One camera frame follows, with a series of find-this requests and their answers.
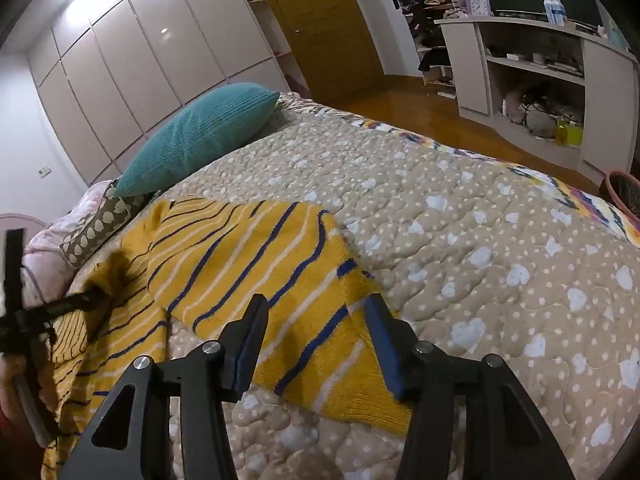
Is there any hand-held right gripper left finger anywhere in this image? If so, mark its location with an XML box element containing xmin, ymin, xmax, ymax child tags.
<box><xmin>59</xmin><ymin>294</ymin><xmax>271</xmax><ymax>480</ymax></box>

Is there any shelf rack with clothes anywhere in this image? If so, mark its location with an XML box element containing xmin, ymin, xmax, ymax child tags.
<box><xmin>394</xmin><ymin>0</ymin><xmax>476</xmax><ymax>100</ymax></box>

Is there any teal ribbed pillow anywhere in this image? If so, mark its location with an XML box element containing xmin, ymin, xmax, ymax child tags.
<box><xmin>111</xmin><ymin>82</ymin><xmax>281</xmax><ymax>198</ymax></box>

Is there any pink floral duvet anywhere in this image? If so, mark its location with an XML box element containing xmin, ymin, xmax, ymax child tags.
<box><xmin>22</xmin><ymin>180</ymin><xmax>121</xmax><ymax>306</ymax></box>

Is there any beige dotted quilted bedspread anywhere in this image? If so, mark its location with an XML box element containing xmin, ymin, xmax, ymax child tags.
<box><xmin>50</xmin><ymin>92</ymin><xmax>640</xmax><ymax>480</ymax></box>

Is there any white glossy wardrobe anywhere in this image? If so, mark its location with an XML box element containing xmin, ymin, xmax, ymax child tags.
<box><xmin>27</xmin><ymin>0</ymin><xmax>293</xmax><ymax>188</ymax></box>

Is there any white media cabinet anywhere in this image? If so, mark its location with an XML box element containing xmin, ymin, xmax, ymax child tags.
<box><xmin>434</xmin><ymin>15</ymin><xmax>640</xmax><ymax>187</ymax></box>

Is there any wooden door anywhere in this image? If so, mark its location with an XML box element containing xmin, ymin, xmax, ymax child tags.
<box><xmin>252</xmin><ymin>0</ymin><xmax>388</xmax><ymax>106</ymax></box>

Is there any pink headboard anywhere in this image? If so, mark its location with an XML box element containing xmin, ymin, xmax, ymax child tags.
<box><xmin>0</xmin><ymin>212</ymin><xmax>51</xmax><ymax>241</ymax></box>

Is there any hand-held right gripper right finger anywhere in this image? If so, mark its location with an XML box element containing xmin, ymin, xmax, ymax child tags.
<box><xmin>364</xmin><ymin>293</ymin><xmax>576</xmax><ymax>480</ymax></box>

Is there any pink basket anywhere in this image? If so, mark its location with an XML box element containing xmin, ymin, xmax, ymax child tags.
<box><xmin>602</xmin><ymin>170</ymin><xmax>640</xmax><ymax>217</ymax></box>

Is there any olive patterned pillow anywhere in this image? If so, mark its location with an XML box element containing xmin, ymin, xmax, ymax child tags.
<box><xmin>60</xmin><ymin>187</ymin><xmax>162</xmax><ymax>269</ymax></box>

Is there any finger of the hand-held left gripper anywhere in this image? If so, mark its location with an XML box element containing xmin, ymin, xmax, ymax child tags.
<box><xmin>47</xmin><ymin>286</ymin><xmax>114</xmax><ymax>317</ymax></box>

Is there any yellow bottle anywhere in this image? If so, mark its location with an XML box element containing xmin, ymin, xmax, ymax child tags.
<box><xmin>556</xmin><ymin>120</ymin><xmax>585</xmax><ymax>147</ymax></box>

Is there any yellow striped sweater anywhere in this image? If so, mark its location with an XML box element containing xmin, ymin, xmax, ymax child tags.
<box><xmin>40</xmin><ymin>197</ymin><xmax>416</xmax><ymax>480</ymax></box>

